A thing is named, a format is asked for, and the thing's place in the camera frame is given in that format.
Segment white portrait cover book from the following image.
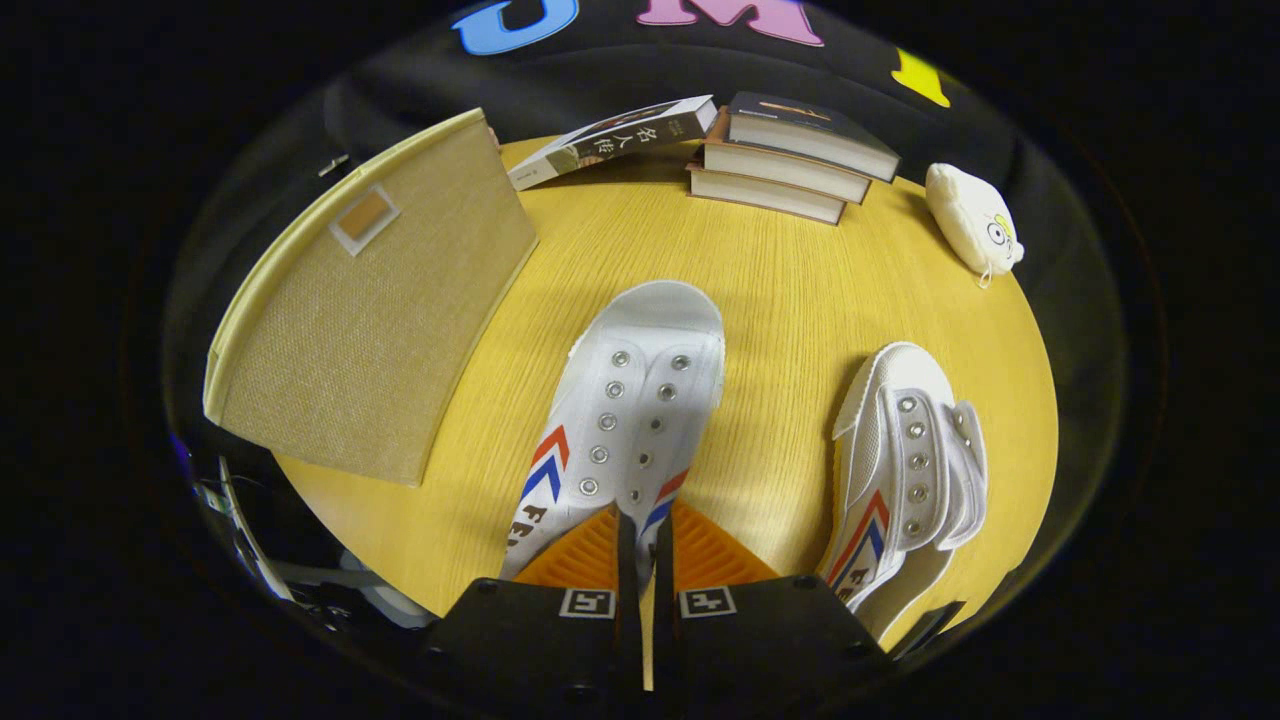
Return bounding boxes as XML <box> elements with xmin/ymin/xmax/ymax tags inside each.
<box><xmin>507</xmin><ymin>95</ymin><xmax>719</xmax><ymax>191</ymax></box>

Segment white canvas shoe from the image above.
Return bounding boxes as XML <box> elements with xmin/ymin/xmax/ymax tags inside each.
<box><xmin>498</xmin><ymin>280</ymin><xmax>726</xmax><ymax>591</ymax></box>
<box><xmin>815</xmin><ymin>342</ymin><xmax>989</xmax><ymax>641</ymax></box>

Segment black backdrop cloth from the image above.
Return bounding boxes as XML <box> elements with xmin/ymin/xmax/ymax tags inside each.
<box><xmin>160</xmin><ymin>0</ymin><xmax>1131</xmax><ymax>481</ymax></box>

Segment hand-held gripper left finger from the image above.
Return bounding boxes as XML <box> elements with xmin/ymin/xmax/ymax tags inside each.
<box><xmin>420</xmin><ymin>503</ymin><xmax>643</xmax><ymax>706</ymax></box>

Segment brown cover book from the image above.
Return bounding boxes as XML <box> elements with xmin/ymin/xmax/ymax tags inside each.
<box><xmin>700</xmin><ymin>110</ymin><xmax>873</xmax><ymax>204</ymax></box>
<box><xmin>686</xmin><ymin>163</ymin><xmax>849</xmax><ymax>225</ymax></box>

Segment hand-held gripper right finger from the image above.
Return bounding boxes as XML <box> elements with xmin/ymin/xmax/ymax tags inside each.
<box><xmin>652</xmin><ymin>497</ymin><xmax>896</xmax><ymax>706</ymax></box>

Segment beige fabric storage box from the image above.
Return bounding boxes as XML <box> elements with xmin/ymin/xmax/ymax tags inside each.
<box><xmin>203</xmin><ymin>107</ymin><xmax>541</xmax><ymax>489</ymax></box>

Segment white plush toy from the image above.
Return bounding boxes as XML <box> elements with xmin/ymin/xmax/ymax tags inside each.
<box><xmin>924</xmin><ymin>163</ymin><xmax>1025</xmax><ymax>286</ymax></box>

